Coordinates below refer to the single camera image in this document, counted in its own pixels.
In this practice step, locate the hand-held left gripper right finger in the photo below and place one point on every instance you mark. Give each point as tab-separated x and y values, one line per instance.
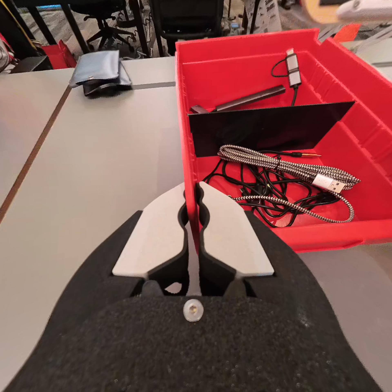
236	245

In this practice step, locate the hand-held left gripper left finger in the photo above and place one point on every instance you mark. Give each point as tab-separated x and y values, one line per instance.
150	245

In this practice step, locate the red plastic bin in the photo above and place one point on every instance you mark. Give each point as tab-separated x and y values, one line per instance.
337	236

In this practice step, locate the grey desk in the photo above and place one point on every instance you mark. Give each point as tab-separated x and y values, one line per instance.
92	171

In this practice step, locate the black divider in red bin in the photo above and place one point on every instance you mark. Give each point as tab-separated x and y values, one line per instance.
263	125

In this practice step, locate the grey pouch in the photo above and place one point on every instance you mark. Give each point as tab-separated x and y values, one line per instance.
98	70

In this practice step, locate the red floor bag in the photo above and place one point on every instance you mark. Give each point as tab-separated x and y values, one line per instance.
58	55

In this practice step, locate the black office chair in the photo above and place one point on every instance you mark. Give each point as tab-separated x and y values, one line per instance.
107	18
187	15

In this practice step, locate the orange traffic cone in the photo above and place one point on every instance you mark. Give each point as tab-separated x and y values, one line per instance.
347	32

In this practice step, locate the white folding stand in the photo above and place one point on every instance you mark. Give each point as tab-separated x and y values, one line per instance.
367	9

